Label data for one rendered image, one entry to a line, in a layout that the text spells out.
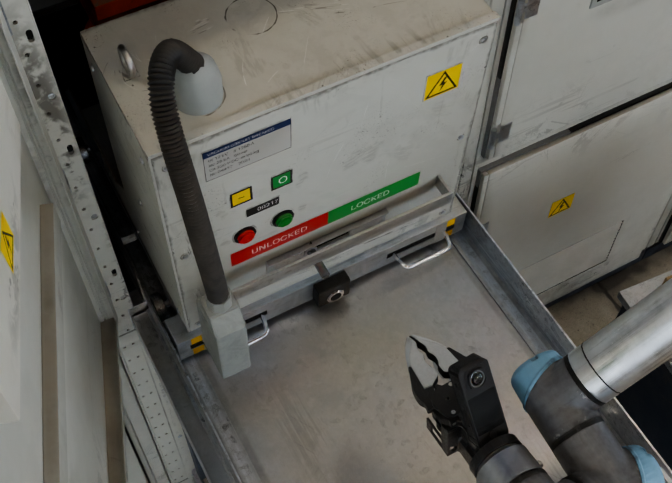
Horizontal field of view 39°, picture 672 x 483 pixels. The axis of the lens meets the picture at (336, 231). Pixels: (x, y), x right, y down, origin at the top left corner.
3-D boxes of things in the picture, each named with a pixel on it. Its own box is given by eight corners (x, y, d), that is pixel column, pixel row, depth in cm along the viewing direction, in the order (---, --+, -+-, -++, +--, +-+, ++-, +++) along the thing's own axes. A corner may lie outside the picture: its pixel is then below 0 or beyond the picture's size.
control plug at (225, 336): (252, 367, 144) (247, 315, 129) (223, 381, 142) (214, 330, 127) (230, 325, 147) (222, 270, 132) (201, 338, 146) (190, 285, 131)
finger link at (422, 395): (399, 377, 126) (434, 426, 121) (398, 370, 125) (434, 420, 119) (429, 362, 127) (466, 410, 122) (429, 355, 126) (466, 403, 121)
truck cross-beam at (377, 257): (462, 229, 168) (467, 211, 163) (180, 361, 153) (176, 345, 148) (447, 208, 170) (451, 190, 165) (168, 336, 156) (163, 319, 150)
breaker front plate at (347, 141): (451, 221, 164) (502, 26, 123) (193, 340, 150) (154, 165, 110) (447, 216, 164) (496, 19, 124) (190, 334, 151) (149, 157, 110)
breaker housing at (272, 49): (451, 216, 164) (502, 15, 123) (187, 337, 151) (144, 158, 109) (314, 22, 187) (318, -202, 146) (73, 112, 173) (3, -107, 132)
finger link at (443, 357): (410, 357, 134) (445, 404, 128) (409, 331, 129) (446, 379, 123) (429, 347, 134) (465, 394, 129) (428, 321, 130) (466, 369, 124)
